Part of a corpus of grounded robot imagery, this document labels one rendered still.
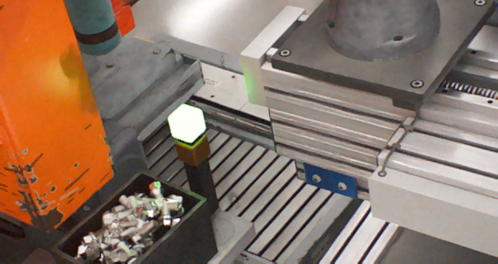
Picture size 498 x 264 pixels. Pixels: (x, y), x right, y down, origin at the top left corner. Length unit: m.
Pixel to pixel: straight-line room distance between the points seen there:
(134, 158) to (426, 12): 0.81
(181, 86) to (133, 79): 0.14
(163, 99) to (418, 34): 1.23
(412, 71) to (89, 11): 0.87
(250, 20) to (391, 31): 1.66
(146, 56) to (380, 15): 1.26
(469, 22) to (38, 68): 0.60
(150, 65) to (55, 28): 0.97
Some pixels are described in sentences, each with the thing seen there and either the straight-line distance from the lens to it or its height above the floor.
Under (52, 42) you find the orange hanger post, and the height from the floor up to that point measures 0.81.
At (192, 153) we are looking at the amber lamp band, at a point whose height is 0.60.
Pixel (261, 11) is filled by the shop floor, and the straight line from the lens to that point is 3.01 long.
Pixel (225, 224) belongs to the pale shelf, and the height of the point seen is 0.45.
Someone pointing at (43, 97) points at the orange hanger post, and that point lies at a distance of 1.54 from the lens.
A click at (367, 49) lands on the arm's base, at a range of 1.34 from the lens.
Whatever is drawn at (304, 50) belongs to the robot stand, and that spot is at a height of 0.82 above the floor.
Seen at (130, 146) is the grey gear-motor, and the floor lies 0.39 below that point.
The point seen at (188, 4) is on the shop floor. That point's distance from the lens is 3.11.
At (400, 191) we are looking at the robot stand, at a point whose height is 0.72.
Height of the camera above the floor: 1.61
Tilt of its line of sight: 38 degrees down
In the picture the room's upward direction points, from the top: 11 degrees counter-clockwise
